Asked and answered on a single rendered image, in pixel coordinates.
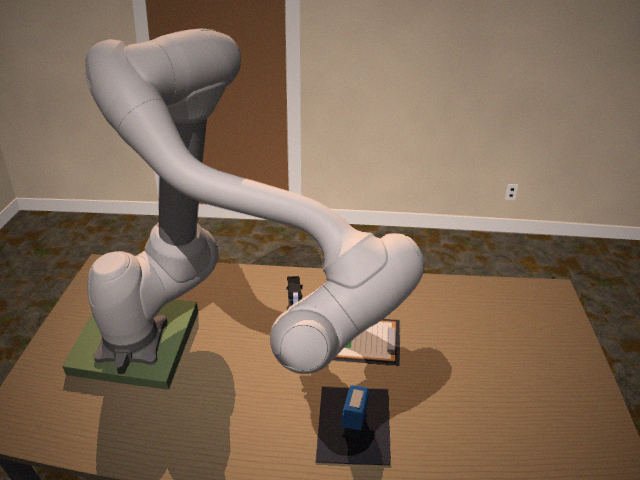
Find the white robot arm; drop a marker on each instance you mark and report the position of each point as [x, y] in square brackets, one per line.
[367, 277]

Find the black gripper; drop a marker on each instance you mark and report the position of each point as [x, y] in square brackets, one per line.
[294, 290]

